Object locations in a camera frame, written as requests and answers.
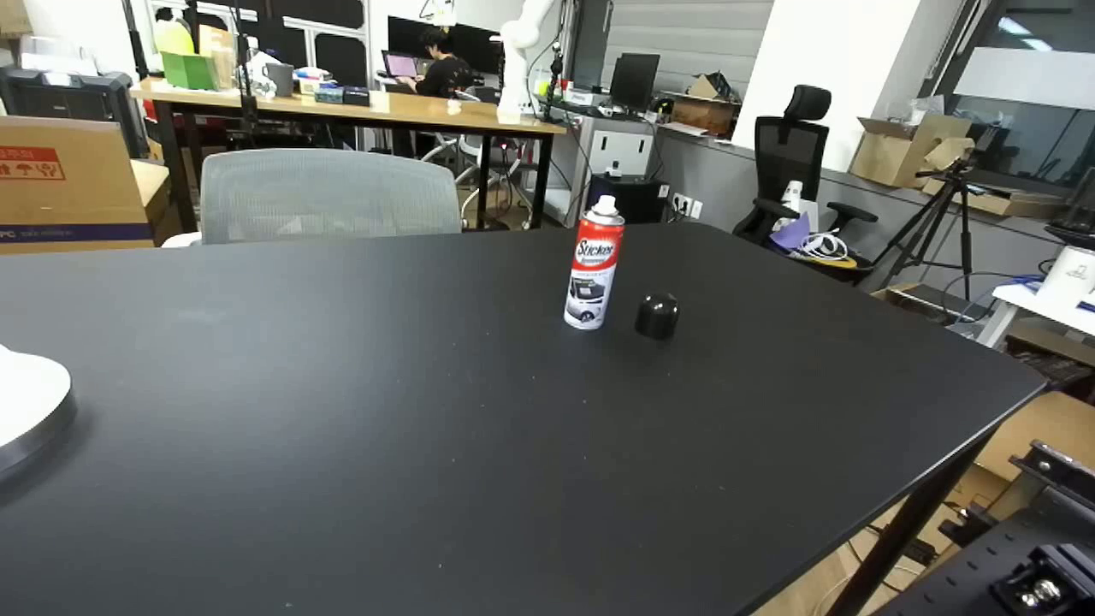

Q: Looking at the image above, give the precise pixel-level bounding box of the black bottle cap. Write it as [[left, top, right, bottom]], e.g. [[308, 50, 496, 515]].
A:
[[638, 291, 682, 343]]

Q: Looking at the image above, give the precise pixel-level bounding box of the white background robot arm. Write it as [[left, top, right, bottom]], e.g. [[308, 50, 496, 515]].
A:
[[496, 0, 557, 123]]

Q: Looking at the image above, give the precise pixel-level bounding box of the red white spray can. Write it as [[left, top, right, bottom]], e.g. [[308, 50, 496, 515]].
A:
[[566, 195, 625, 333]]

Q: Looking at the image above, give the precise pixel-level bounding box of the black computer monitor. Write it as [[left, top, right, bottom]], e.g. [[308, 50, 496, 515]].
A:
[[608, 56, 661, 110]]

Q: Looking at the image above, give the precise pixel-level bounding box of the seated person in black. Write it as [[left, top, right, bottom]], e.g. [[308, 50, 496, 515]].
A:
[[415, 32, 477, 98]]

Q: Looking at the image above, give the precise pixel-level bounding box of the black high-back office chair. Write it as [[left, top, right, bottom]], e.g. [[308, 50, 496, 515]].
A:
[[737, 84, 871, 284]]

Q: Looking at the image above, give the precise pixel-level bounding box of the wooden top workbench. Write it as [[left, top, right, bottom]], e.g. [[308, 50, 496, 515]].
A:
[[131, 78, 566, 234]]

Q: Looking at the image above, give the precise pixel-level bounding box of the grey mesh office chair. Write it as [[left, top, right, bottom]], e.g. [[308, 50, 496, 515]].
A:
[[164, 148, 462, 248]]

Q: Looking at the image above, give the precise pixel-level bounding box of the open cardboard box on counter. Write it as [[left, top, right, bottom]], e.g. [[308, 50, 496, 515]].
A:
[[847, 113, 969, 187]]

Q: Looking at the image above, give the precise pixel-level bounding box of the black perforated optical breadboard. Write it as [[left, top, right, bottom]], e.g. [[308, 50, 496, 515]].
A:
[[876, 442, 1095, 616]]

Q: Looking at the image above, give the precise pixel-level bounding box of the cardboard box with red label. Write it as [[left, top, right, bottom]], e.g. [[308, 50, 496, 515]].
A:
[[0, 117, 182, 253]]

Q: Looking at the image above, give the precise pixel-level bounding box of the black camera tripod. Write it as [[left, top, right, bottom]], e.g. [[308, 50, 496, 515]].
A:
[[871, 161, 973, 299]]

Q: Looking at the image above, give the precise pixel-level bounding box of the white round robot base plate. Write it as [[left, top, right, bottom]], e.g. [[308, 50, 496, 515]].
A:
[[0, 344, 76, 478]]

